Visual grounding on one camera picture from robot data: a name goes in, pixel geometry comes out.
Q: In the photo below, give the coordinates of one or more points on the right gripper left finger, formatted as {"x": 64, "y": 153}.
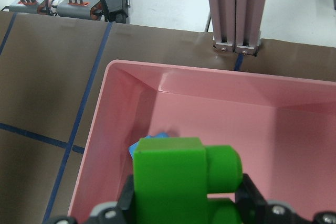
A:
{"x": 121, "y": 211}

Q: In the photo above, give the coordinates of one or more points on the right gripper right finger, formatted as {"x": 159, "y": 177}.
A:
{"x": 254, "y": 208}

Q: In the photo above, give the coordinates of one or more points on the green toy block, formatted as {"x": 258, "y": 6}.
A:
{"x": 179, "y": 182}

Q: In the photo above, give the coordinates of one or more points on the blue toy block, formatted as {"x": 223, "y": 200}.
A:
{"x": 149, "y": 142}

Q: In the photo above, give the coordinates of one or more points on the pink plastic box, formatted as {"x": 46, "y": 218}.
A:
{"x": 283, "y": 129}

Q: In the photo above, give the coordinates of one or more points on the grey usb hub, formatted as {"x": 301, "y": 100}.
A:
{"x": 36, "y": 7}
{"x": 88, "y": 9}

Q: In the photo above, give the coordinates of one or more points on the aluminium frame post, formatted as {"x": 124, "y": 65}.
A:
{"x": 236, "y": 25}

